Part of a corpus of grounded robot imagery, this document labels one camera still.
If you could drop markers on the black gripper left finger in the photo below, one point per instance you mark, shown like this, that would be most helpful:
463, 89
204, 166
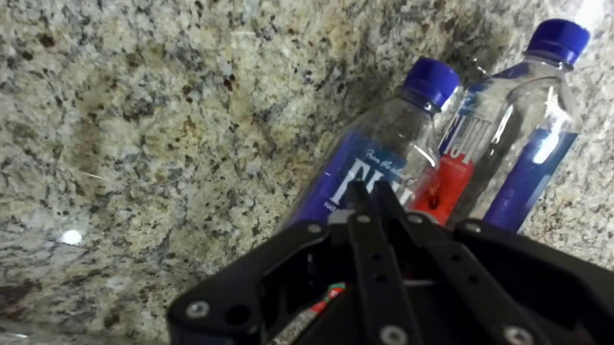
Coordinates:
380, 289

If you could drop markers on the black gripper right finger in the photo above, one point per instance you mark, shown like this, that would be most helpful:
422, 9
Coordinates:
486, 300

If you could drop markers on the clear blue-capped water bottle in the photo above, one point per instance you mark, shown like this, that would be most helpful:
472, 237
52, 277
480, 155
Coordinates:
543, 109
384, 128

